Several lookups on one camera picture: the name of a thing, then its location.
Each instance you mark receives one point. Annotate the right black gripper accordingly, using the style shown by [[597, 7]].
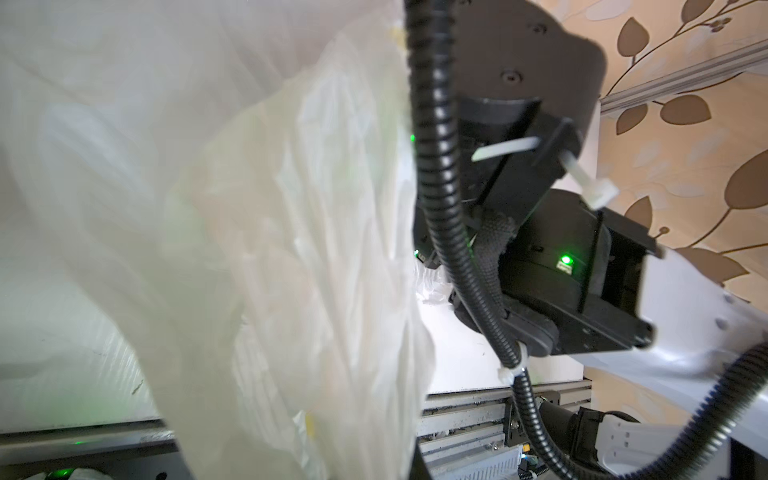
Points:
[[500, 89]]

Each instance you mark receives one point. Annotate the white plastic bag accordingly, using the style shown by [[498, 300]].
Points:
[[232, 183]]

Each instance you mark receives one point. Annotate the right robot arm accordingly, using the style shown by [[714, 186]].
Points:
[[578, 279]]

